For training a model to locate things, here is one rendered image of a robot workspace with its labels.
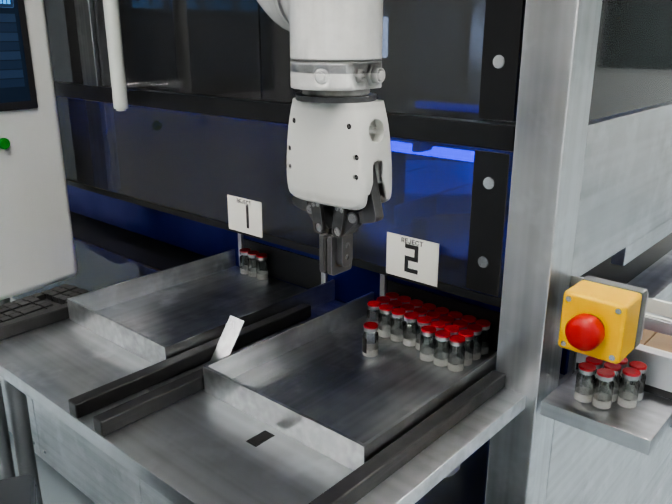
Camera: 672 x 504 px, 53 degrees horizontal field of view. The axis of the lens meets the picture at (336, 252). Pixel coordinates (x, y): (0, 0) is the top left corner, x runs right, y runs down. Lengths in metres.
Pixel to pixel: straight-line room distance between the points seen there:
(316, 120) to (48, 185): 0.95
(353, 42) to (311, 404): 0.44
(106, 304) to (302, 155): 0.61
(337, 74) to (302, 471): 0.40
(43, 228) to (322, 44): 1.01
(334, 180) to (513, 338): 0.35
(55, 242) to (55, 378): 0.61
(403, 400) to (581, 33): 0.46
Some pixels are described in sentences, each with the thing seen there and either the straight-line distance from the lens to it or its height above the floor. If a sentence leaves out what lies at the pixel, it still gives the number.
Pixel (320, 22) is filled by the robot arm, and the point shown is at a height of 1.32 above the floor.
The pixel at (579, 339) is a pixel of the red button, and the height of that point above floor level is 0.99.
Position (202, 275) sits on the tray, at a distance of 1.27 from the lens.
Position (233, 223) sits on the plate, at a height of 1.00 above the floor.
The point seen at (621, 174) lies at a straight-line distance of 0.98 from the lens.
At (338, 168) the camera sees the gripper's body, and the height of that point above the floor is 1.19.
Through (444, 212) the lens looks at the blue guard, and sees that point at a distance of 0.87.
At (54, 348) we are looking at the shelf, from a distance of 1.06.
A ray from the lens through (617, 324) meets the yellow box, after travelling 0.80.
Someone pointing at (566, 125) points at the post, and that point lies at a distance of 0.79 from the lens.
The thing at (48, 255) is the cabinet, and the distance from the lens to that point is 1.53.
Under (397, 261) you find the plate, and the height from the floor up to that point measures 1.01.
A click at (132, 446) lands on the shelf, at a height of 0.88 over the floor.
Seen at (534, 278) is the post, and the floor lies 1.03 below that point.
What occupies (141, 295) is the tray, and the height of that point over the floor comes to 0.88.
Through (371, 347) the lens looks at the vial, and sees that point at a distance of 0.94.
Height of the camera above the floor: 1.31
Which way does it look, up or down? 18 degrees down
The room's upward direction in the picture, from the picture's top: straight up
